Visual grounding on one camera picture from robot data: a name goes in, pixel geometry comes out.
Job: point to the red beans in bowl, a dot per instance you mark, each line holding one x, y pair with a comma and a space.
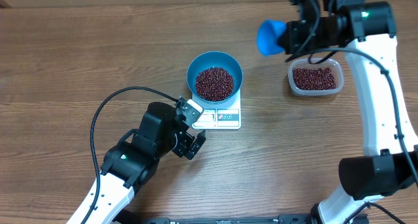
214, 84

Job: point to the teal round bowl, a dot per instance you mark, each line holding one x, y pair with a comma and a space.
215, 59

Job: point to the white digital kitchen scale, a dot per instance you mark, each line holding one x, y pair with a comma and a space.
223, 116

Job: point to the clear plastic food container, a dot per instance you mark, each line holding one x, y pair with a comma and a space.
303, 63

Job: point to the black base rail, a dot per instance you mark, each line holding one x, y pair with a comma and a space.
127, 217

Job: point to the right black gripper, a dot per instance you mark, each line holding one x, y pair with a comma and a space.
293, 33

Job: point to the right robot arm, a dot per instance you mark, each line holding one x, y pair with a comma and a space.
366, 34

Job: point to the red adzuki beans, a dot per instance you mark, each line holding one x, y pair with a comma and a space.
314, 79

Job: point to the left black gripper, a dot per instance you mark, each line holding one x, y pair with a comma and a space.
183, 145

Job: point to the blue plastic measuring scoop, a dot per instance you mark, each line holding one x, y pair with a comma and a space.
268, 35

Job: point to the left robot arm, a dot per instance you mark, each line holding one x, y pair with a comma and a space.
134, 159

